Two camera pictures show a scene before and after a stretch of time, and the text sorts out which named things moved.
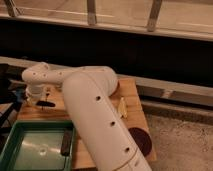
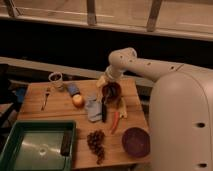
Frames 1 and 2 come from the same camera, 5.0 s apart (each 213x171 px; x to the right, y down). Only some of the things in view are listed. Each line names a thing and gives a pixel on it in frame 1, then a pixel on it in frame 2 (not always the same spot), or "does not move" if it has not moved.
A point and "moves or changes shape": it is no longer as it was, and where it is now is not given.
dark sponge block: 66,145 does not move
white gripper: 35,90 -> 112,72
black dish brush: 45,103 moves or changes shape
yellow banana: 122,108 does not move
